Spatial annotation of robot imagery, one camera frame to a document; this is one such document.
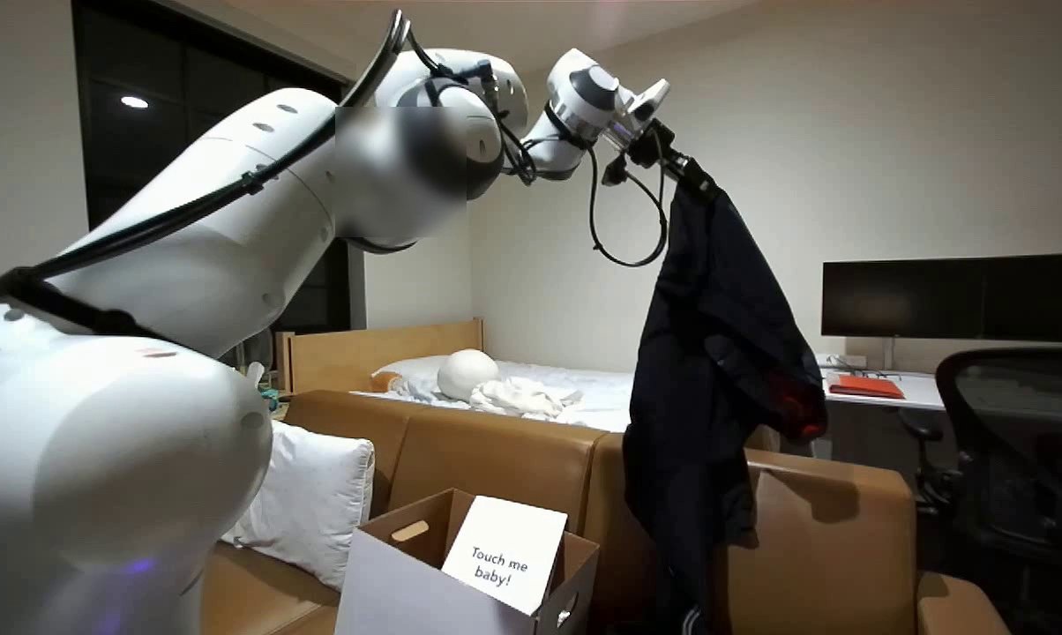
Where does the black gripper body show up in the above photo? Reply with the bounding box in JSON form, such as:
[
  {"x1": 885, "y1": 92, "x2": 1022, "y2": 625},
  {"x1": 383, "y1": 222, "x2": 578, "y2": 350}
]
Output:
[{"x1": 626, "y1": 116, "x2": 688, "y2": 177}]

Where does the black jersey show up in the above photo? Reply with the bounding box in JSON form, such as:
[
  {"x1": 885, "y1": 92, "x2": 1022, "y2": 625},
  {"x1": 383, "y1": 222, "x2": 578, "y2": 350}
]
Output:
[{"x1": 618, "y1": 157, "x2": 831, "y2": 635}]

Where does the white cardboard box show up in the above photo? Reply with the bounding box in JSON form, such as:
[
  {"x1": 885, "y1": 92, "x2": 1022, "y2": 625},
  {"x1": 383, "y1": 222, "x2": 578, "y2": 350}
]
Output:
[{"x1": 332, "y1": 487, "x2": 602, "y2": 635}]

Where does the white bed sheet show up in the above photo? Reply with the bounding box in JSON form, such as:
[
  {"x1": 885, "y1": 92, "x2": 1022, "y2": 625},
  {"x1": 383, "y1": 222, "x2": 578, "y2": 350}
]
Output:
[{"x1": 368, "y1": 350, "x2": 643, "y2": 439}]

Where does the crumpled white blanket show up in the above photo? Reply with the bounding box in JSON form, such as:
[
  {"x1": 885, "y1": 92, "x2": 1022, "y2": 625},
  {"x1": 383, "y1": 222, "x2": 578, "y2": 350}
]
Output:
[{"x1": 468, "y1": 373, "x2": 586, "y2": 425}]

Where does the round white cushion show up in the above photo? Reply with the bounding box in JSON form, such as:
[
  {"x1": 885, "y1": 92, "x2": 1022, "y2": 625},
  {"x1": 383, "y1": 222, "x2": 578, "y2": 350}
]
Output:
[{"x1": 435, "y1": 347, "x2": 503, "y2": 406}]

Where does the red book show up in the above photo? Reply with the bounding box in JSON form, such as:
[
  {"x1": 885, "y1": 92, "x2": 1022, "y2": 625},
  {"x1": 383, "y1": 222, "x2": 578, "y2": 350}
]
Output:
[{"x1": 825, "y1": 371, "x2": 910, "y2": 403}]

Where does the black flat monitor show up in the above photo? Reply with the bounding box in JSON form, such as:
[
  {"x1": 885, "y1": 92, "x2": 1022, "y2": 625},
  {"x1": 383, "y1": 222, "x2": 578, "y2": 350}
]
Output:
[{"x1": 818, "y1": 251, "x2": 1062, "y2": 347}]

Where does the white desk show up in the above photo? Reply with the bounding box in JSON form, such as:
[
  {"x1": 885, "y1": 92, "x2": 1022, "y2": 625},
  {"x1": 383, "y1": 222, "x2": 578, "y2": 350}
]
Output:
[{"x1": 818, "y1": 363, "x2": 950, "y2": 466}]

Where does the wooden bed headboard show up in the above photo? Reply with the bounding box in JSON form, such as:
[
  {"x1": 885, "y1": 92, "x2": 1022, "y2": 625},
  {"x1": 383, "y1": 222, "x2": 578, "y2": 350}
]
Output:
[{"x1": 275, "y1": 319, "x2": 485, "y2": 398}]

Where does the white printed card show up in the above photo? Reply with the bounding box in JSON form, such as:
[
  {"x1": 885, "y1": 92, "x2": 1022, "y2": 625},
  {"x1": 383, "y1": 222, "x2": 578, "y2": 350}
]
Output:
[{"x1": 437, "y1": 496, "x2": 570, "y2": 618}]

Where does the black mesh office chair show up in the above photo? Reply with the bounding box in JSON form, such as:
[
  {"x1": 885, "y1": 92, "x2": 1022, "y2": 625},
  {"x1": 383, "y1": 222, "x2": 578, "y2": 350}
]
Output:
[{"x1": 902, "y1": 347, "x2": 1062, "y2": 635}]

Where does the white dotted square pillow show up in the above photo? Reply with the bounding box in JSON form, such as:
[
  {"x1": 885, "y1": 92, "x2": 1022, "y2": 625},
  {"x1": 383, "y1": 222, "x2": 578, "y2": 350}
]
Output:
[{"x1": 217, "y1": 420, "x2": 381, "y2": 593}]

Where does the dark window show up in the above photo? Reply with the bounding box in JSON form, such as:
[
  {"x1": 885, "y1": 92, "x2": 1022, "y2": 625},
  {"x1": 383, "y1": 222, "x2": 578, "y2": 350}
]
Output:
[{"x1": 69, "y1": 0, "x2": 369, "y2": 339}]

